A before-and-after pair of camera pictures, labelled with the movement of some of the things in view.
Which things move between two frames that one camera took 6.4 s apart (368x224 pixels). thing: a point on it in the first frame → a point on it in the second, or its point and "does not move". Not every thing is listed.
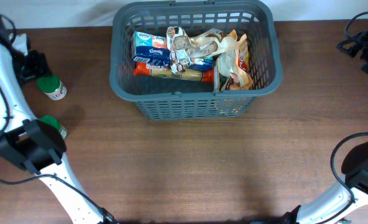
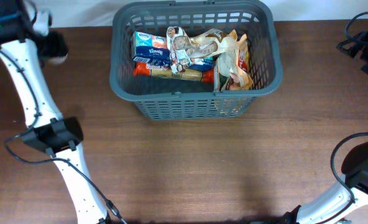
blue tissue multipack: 153,48 does not move
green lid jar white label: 52,86 → 58,60
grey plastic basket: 164,98 does not move
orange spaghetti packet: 143,69 does not move
